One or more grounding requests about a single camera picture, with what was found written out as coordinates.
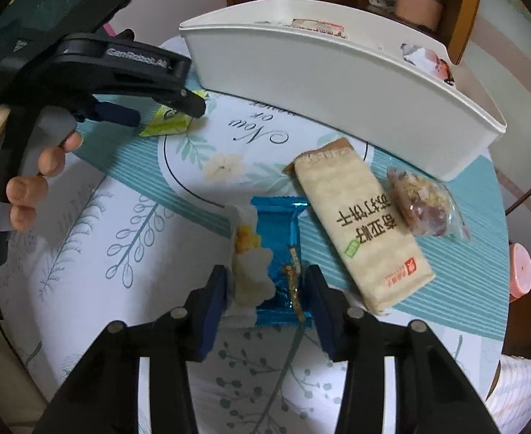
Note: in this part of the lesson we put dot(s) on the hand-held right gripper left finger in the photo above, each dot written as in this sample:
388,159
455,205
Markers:
213,312

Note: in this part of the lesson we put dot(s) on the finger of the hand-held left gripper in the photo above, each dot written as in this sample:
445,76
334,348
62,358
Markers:
188,101
118,114

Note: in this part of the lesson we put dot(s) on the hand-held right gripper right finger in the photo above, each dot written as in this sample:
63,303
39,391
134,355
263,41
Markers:
322,316

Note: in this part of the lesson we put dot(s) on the green snack packet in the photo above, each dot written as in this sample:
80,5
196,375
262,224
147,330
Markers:
166,122

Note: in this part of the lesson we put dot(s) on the white rice cracker packet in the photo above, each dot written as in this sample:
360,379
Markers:
247,266

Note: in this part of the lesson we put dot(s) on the blue snack packet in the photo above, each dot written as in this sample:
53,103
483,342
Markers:
279,244

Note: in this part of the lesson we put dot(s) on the beige cracker packet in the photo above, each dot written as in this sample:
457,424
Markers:
360,226

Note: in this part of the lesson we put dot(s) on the white plastic bin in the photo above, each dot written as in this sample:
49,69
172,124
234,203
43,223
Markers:
315,77

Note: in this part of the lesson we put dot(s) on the red white snack packet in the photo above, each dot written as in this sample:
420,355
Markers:
315,25

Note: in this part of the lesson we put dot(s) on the clear bag of buns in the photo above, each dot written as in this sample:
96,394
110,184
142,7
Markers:
423,205

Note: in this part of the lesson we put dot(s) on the grey red snack packet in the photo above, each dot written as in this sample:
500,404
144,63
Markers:
430,61

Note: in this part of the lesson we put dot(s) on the person's left hand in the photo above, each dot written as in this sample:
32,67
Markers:
26,194

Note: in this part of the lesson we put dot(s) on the pink plastic stool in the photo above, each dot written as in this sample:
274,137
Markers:
520,271

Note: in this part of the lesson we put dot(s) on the wooden corner shelf unit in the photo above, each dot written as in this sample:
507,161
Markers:
466,9

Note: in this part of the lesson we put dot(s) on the green chalkboard pink frame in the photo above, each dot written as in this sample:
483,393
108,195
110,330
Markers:
53,0

